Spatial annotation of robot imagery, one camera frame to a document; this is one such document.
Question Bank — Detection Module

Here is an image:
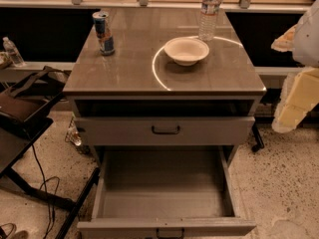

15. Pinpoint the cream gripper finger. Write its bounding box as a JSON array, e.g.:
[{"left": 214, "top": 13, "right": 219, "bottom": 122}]
[
  {"left": 271, "top": 26, "right": 296, "bottom": 52},
  {"left": 272, "top": 67, "right": 319, "bottom": 133}
]

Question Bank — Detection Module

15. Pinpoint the blue silver redbull can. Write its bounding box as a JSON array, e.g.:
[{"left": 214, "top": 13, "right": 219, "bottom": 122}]
[{"left": 93, "top": 11, "right": 115, "bottom": 56}]

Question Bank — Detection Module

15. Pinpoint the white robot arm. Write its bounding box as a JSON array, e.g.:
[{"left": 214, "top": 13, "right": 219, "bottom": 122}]
[{"left": 271, "top": 7, "right": 319, "bottom": 133}]

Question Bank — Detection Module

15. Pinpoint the grey drawer cabinet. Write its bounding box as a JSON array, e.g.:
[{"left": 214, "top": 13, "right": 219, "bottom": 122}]
[{"left": 62, "top": 7, "right": 267, "bottom": 239}]

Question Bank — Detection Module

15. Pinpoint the grey top drawer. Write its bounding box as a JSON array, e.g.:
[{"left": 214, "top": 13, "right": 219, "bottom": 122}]
[{"left": 75, "top": 117, "right": 254, "bottom": 146}]

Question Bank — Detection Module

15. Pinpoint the grey open middle drawer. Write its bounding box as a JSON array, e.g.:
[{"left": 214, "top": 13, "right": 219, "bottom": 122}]
[{"left": 78, "top": 147, "right": 255, "bottom": 239}]

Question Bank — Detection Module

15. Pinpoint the black caster wheel leg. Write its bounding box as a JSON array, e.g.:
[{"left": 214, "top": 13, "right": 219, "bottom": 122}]
[{"left": 251, "top": 124, "right": 264, "bottom": 152}]

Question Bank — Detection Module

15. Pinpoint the clear plastic water bottle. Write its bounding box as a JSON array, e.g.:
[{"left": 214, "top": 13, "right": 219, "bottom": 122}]
[{"left": 198, "top": 0, "right": 223, "bottom": 42}]

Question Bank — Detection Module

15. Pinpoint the white ceramic bowl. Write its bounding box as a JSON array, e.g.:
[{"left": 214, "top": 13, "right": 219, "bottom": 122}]
[{"left": 163, "top": 37, "right": 209, "bottom": 66}]

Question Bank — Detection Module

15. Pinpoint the crumpled plastic bottle on floor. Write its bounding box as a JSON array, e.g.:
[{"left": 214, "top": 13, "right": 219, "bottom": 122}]
[{"left": 65, "top": 119, "right": 91, "bottom": 154}]

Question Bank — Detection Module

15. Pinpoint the small water bottle at left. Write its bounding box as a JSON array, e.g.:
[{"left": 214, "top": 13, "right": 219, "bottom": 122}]
[{"left": 3, "top": 37, "right": 25, "bottom": 67}]

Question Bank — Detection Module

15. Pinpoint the black cable on floor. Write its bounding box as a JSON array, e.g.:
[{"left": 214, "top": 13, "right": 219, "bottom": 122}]
[{"left": 29, "top": 142, "right": 62, "bottom": 239}]

